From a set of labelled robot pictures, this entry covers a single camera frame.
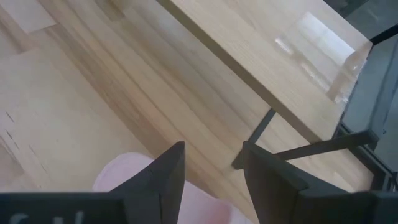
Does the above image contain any black metal table frame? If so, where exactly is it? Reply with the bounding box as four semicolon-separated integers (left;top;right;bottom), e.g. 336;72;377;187
334;123;398;192

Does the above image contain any pink slide sandal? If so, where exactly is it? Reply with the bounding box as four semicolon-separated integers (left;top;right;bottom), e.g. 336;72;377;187
92;151;253;224

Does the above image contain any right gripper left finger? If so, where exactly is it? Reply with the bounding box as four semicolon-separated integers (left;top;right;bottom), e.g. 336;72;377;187
110;141;187;224

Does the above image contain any wooden shelf with black frame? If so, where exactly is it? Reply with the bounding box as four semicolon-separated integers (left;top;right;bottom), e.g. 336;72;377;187
155;0;380;171

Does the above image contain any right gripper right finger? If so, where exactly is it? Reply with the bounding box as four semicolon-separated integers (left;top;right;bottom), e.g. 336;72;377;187
243;141;309;224

